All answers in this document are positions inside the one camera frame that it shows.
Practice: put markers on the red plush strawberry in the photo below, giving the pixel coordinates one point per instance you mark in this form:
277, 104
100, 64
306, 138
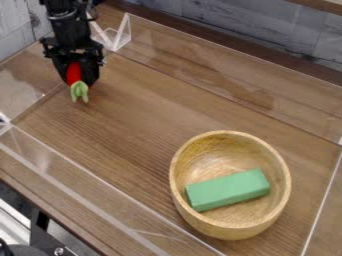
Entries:
78, 86

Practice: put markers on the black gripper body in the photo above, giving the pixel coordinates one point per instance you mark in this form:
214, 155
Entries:
90, 49

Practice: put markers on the clear acrylic tray wall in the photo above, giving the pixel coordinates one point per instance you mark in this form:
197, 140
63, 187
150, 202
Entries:
91, 161

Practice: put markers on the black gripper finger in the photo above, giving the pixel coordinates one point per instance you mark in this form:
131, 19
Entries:
60, 64
90, 70

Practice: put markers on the clear acrylic corner bracket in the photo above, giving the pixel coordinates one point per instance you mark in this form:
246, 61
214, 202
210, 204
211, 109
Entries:
112, 38

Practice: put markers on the wooden bowl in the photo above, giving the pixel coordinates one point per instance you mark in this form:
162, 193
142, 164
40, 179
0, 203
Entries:
215, 154

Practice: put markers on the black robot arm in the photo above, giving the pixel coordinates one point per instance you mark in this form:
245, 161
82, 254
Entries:
70, 23

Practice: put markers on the green rectangular block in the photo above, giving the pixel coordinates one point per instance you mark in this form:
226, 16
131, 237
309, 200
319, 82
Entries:
227, 190

